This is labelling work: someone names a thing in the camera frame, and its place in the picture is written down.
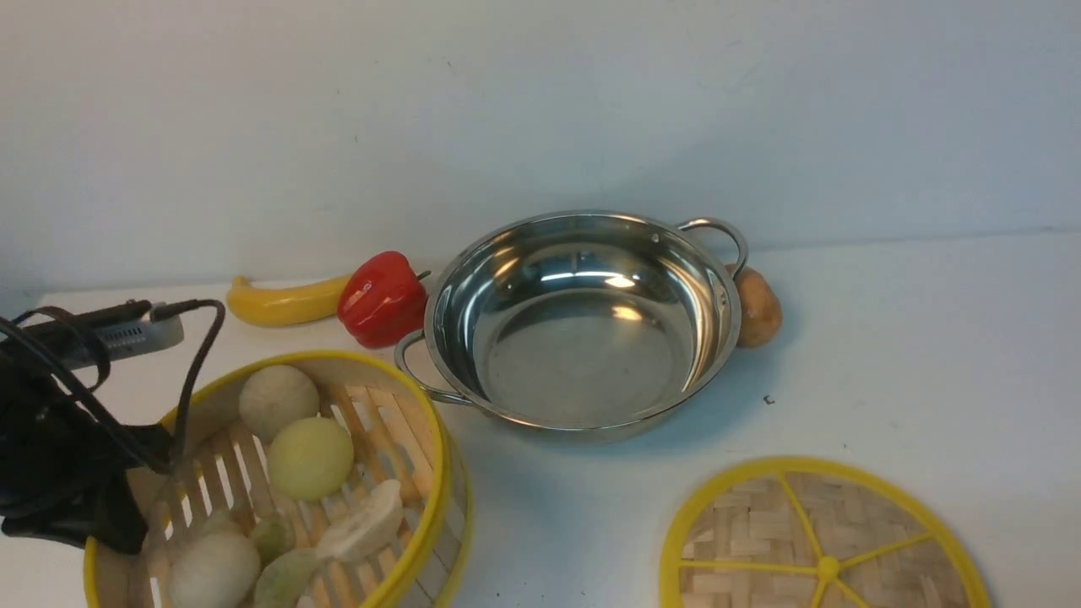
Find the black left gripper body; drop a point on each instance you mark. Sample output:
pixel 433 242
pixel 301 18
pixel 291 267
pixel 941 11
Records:
pixel 63 477

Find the yellow-rimmed bamboo steamer basket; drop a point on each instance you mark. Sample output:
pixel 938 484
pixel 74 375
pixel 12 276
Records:
pixel 397 434

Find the yellow-rimmed bamboo steamer lid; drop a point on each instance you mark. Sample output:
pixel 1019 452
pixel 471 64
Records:
pixel 804 532

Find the stainless steel pot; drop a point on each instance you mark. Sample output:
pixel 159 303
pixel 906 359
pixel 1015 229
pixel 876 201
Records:
pixel 588 324

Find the large white round bun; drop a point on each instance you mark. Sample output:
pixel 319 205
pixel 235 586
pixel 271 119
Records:
pixel 216 570

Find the pale green dumpling corner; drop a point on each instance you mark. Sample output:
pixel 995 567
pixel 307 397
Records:
pixel 272 537

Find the pale green dumpling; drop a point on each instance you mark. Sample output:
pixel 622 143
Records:
pixel 285 580

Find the pale yellow round bun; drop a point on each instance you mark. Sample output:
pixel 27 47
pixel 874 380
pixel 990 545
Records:
pixel 310 459

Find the yellow banana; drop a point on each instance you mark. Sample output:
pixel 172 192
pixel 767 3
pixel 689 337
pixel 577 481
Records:
pixel 285 307

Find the white folded dumpling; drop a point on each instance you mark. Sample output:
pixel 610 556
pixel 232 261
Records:
pixel 373 525

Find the red bell pepper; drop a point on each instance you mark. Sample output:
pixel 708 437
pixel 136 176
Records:
pixel 383 301

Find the brown potato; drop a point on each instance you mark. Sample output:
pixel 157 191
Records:
pixel 761 312

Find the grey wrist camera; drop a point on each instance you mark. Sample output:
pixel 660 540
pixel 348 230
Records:
pixel 124 331

